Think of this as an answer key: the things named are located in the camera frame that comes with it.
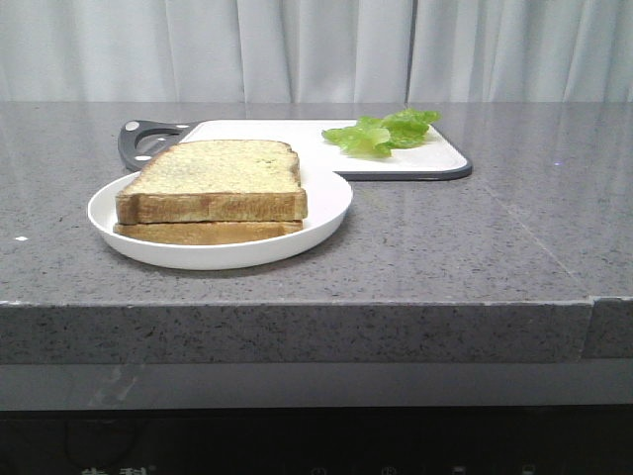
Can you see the white cutting board grey rim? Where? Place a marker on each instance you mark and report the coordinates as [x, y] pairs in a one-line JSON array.
[[436, 160]]

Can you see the white round plate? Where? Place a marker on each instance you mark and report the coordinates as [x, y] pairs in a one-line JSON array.
[[329, 197]]

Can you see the black appliance panel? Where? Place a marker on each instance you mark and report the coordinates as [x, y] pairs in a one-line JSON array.
[[555, 440]]

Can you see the green lettuce leaf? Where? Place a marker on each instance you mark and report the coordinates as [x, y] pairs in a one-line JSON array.
[[376, 137]]

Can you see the white curtain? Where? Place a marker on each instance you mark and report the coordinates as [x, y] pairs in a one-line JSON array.
[[316, 51]]

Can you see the bread slice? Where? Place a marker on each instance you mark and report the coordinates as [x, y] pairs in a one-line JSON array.
[[208, 233], [216, 181]]

